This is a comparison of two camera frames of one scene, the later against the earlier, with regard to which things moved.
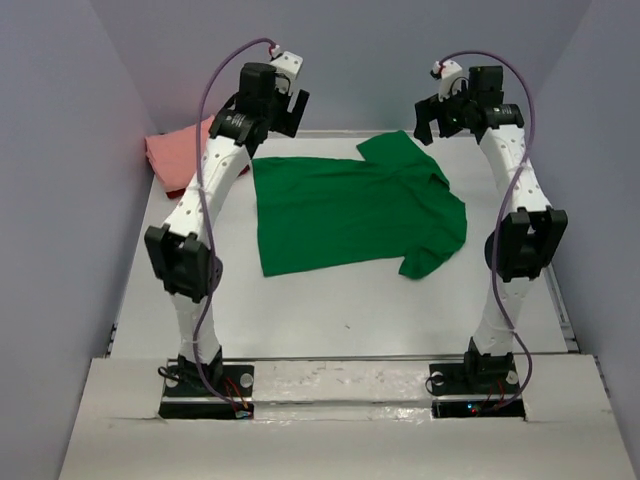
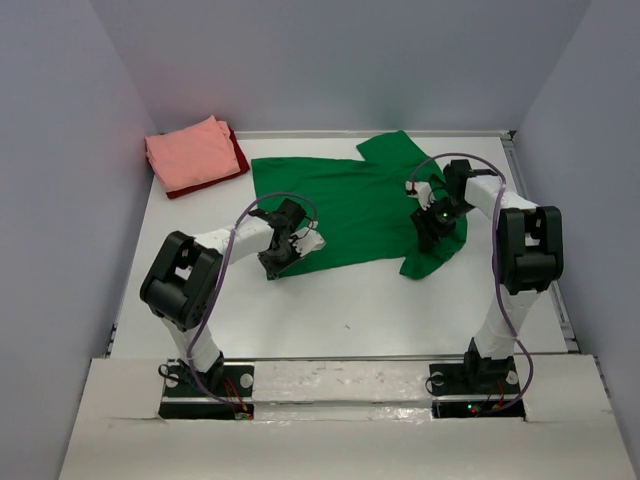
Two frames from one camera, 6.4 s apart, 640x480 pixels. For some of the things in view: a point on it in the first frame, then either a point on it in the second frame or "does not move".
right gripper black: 433,109 to 428,237
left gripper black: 293,119 to 272,270
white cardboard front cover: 344,419 does not move
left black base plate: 214,390 does not move
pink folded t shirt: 174,154 does not move
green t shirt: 320,211 does not move
